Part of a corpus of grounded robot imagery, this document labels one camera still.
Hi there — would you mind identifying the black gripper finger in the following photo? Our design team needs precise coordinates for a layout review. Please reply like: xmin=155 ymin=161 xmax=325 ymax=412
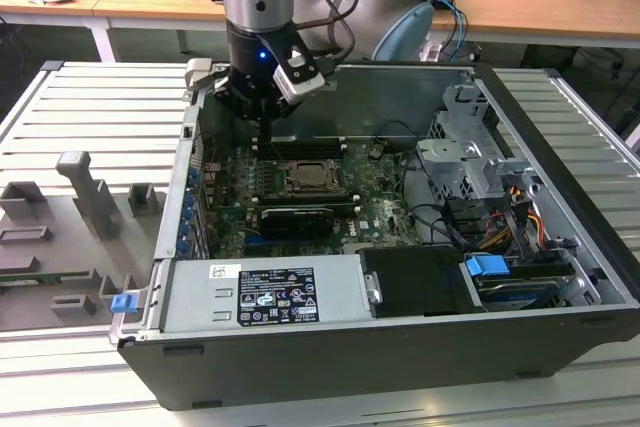
xmin=265 ymin=95 xmax=302 ymax=146
xmin=212 ymin=74 xmax=267 ymax=146

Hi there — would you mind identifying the small square silver CPU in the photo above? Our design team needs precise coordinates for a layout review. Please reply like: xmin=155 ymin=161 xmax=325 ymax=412
xmin=294 ymin=166 xmax=329 ymax=186

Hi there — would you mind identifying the metal CPU socket cover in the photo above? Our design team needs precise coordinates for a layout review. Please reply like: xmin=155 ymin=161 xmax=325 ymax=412
xmin=284 ymin=159 xmax=346 ymax=196

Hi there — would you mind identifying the black RAM slot bank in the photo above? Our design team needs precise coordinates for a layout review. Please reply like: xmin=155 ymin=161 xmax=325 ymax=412
xmin=254 ymin=135 xmax=349 ymax=159
xmin=254 ymin=190 xmax=362 ymax=213

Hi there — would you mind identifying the black CPU socket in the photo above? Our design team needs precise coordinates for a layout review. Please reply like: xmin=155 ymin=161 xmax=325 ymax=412
xmin=282 ymin=158 xmax=350 ymax=199

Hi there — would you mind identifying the black graphics card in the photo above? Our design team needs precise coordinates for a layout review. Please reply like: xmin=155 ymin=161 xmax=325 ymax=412
xmin=259 ymin=205 xmax=334 ymax=238

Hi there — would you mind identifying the green motherboard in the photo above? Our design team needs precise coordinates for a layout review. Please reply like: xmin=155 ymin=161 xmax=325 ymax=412
xmin=202 ymin=139 xmax=426 ymax=256

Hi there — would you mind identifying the small white barcode sticker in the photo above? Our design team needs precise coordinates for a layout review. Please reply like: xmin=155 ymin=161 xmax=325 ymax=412
xmin=207 ymin=262 xmax=242 ymax=281

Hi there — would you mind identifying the black label sticker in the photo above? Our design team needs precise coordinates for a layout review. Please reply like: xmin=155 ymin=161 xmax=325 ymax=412
xmin=238 ymin=267 xmax=317 ymax=325

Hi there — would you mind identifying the grey power supply unit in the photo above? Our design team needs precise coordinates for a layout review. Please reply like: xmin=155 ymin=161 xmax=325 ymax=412
xmin=159 ymin=254 xmax=374 ymax=333

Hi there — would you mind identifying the silver metal disk bay cage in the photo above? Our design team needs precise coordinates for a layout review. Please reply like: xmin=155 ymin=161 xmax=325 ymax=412
xmin=414 ymin=84 xmax=544 ymax=208

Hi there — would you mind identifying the blue case latch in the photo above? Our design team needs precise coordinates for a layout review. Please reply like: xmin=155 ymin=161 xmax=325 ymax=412
xmin=110 ymin=294 xmax=138 ymax=316

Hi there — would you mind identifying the grey parts rack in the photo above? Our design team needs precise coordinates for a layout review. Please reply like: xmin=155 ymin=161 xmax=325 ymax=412
xmin=0 ymin=150 xmax=169 ymax=333

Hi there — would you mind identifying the black open PC case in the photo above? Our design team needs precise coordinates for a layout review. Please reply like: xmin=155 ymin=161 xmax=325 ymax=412
xmin=109 ymin=59 xmax=640 ymax=411

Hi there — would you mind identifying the green circuit board strip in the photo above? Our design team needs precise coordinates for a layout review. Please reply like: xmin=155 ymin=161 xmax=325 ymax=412
xmin=0 ymin=270 xmax=94 ymax=282

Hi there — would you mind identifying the hard disk in case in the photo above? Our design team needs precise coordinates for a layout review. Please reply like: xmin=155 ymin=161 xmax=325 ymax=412
xmin=474 ymin=274 xmax=562 ymax=309

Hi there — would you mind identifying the grey case release handle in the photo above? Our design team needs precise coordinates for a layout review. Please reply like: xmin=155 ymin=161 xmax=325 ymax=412
xmin=183 ymin=57 xmax=216 ymax=93

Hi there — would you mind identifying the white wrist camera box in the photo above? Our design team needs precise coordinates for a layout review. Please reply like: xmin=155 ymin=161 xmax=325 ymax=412
xmin=272 ymin=44 xmax=327 ymax=101

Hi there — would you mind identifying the black looped cable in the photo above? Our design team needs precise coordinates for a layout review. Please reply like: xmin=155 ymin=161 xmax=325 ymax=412
xmin=399 ymin=202 xmax=467 ymax=253

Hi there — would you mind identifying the blue cable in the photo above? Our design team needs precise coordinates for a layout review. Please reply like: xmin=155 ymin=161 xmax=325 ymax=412
xmin=433 ymin=0 xmax=470 ymax=66

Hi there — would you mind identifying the blue disk carrier handle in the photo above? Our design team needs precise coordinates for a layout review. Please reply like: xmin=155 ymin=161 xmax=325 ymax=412
xmin=463 ymin=255 xmax=509 ymax=278

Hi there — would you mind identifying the yellow and orange wire bundle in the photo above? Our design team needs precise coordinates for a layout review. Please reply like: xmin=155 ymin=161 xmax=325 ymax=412
xmin=482 ymin=186 xmax=544 ymax=248

